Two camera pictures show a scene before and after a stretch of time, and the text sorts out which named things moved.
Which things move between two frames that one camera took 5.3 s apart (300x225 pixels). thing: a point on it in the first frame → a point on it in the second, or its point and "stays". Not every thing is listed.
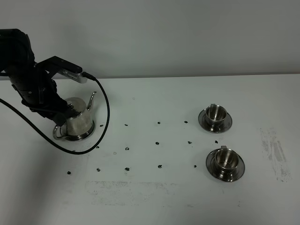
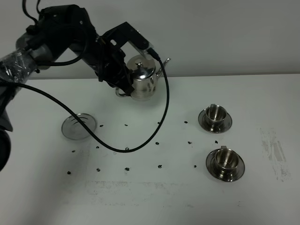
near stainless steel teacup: [226, 160] stays
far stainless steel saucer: [202, 121] stays
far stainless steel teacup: [216, 114] stays
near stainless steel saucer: [210, 164] stays
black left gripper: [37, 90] → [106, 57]
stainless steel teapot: [79, 127] → [145, 78]
